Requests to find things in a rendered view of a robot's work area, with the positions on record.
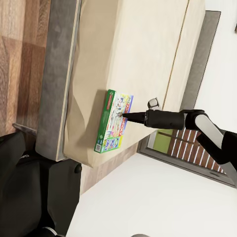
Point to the board game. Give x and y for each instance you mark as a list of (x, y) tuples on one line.
[(113, 124)]

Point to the bed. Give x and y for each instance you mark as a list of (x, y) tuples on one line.
[(144, 48)]

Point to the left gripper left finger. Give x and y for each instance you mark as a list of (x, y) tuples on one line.
[(12, 147)]

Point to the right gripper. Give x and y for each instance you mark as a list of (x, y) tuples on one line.
[(151, 118)]

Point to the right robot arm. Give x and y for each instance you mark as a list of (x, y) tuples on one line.
[(211, 135)]

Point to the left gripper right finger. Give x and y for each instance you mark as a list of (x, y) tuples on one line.
[(229, 147)]

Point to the door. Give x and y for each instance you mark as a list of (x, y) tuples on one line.
[(181, 149)]

